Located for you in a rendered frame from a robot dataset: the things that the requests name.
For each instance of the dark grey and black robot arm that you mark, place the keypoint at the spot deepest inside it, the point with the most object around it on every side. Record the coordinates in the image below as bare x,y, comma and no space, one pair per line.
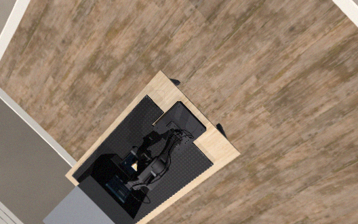
159,163

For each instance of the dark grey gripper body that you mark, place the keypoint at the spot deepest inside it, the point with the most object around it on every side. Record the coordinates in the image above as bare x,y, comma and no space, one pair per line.
142,164

